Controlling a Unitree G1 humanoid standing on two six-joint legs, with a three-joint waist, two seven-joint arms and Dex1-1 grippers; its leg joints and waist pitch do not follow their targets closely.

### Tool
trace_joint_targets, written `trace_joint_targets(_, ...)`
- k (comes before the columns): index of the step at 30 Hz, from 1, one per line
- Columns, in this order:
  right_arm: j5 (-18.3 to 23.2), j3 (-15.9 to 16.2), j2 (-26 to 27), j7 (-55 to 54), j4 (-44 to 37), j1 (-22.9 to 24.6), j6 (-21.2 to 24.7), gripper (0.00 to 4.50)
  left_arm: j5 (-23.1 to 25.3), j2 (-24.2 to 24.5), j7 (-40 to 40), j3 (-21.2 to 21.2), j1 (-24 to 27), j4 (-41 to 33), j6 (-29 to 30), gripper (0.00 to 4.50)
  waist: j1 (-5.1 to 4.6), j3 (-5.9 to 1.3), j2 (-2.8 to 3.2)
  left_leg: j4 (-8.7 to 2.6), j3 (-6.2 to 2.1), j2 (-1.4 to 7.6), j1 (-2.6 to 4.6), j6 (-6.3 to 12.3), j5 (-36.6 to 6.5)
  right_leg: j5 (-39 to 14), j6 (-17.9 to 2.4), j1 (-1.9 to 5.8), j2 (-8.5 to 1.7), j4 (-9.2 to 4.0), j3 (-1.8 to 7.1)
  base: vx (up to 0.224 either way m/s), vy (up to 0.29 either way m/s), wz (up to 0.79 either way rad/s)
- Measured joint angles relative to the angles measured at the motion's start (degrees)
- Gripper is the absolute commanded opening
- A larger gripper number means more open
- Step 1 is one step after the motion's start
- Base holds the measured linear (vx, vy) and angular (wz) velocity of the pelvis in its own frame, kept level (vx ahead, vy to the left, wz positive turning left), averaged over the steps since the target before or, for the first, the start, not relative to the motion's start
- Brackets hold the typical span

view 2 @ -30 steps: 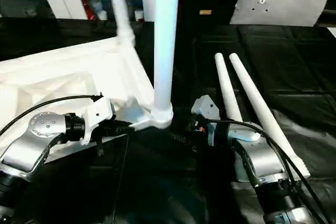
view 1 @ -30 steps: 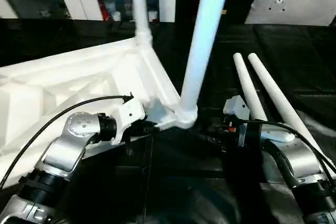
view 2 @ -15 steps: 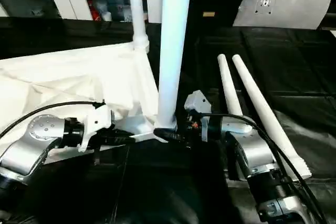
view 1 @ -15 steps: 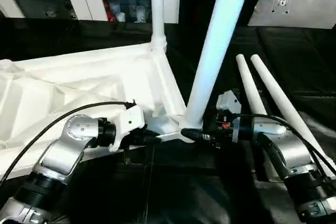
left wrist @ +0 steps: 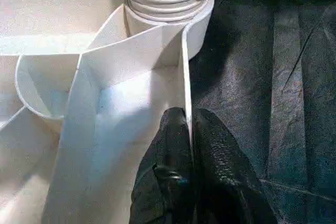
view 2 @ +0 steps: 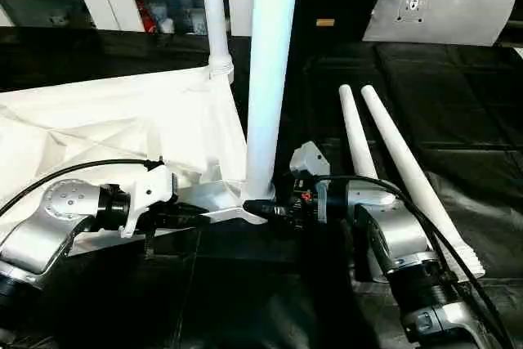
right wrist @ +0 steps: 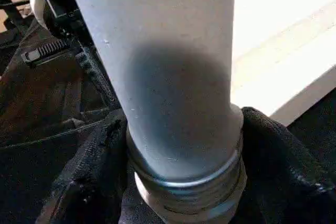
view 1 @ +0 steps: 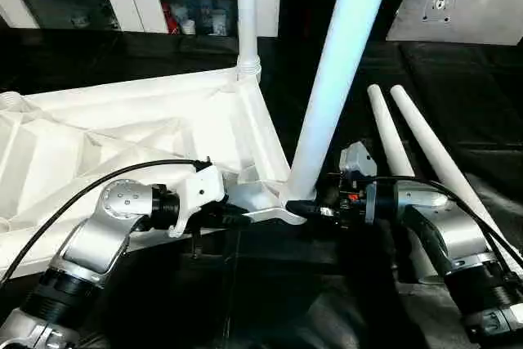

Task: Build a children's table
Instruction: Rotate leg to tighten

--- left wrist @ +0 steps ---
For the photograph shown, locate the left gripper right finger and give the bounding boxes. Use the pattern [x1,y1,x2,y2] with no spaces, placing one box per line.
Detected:
[193,108,276,224]

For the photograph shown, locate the white plastic table top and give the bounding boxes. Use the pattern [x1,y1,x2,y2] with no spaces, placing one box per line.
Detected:
[0,0,215,224]

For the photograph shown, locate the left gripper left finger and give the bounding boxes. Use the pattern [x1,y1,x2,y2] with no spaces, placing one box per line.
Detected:
[130,107,195,224]

